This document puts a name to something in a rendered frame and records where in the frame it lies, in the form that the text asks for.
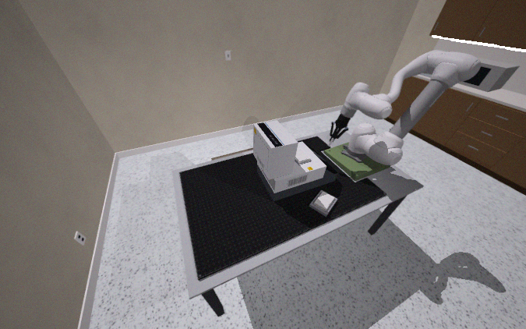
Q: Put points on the grey lab machine housing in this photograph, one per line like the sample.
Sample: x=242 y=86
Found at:
x=274 y=149

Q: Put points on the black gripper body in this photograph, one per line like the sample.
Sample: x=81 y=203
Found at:
x=342 y=120

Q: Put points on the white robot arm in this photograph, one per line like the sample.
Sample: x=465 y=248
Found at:
x=447 y=68

